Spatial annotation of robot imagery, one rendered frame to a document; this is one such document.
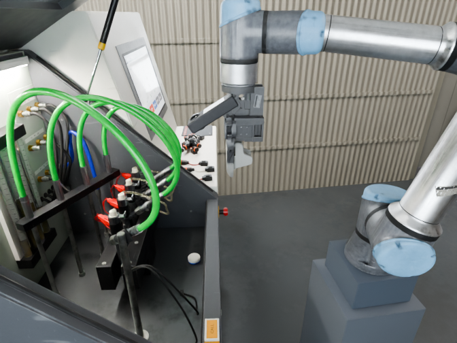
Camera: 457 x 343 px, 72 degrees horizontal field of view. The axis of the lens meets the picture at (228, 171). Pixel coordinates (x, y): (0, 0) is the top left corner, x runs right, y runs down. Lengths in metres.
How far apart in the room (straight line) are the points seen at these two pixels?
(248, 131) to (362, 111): 2.51
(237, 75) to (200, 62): 1.96
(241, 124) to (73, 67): 0.62
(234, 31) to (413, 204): 0.51
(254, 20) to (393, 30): 0.30
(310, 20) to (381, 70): 2.52
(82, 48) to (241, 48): 0.58
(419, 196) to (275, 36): 0.44
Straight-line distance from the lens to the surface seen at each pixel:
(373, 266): 0.98
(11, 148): 0.82
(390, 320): 1.08
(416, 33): 0.79
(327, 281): 1.08
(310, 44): 0.62
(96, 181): 1.01
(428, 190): 0.75
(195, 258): 1.05
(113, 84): 1.07
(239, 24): 0.62
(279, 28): 0.62
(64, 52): 1.10
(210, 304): 0.78
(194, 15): 2.56
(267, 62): 2.68
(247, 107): 0.67
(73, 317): 0.55
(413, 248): 0.78
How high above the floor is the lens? 1.54
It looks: 27 degrees down
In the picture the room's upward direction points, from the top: straight up
